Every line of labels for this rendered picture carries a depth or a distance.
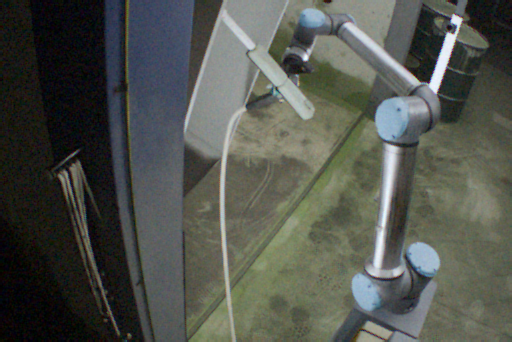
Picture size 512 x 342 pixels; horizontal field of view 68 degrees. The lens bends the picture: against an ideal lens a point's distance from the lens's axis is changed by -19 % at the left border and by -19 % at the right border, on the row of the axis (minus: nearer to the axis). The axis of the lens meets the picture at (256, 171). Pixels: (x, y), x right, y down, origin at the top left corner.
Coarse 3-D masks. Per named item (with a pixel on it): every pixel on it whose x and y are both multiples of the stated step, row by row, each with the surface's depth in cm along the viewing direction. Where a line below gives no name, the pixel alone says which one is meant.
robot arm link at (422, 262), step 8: (408, 248) 151; (416, 248) 151; (424, 248) 152; (432, 248) 153; (408, 256) 148; (416, 256) 148; (424, 256) 149; (432, 256) 150; (408, 264) 147; (416, 264) 145; (424, 264) 146; (432, 264) 146; (416, 272) 145; (424, 272) 144; (432, 272) 144; (416, 280) 146; (424, 280) 147; (416, 288) 147; (424, 288) 154; (408, 296) 154
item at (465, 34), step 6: (438, 24) 350; (462, 30) 355; (468, 30) 359; (462, 36) 342; (468, 36) 346; (474, 36) 351; (480, 36) 353; (468, 42) 334; (474, 42) 338; (480, 42) 342
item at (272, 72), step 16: (224, 16) 132; (240, 32) 135; (256, 48) 138; (256, 64) 142; (272, 64) 141; (272, 80) 144; (288, 80) 146; (272, 96) 151; (288, 96) 147; (304, 112) 150
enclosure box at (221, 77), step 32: (224, 0) 120; (256, 0) 180; (288, 0) 172; (192, 32) 131; (224, 32) 198; (256, 32) 190; (192, 64) 139; (224, 64) 209; (192, 96) 147; (224, 96) 220; (192, 128) 244; (224, 128) 233; (192, 160) 234
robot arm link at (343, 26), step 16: (336, 16) 160; (336, 32) 160; (352, 32) 153; (352, 48) 154; (368, 48) 147; (368, 64) 149; (384, 64) 141; (384, 80) 143; (400, 80) 135; (416, 80) 134; (400, 96) 137; (432, 96) 125; (432, 112) 121; (432, 128) 125
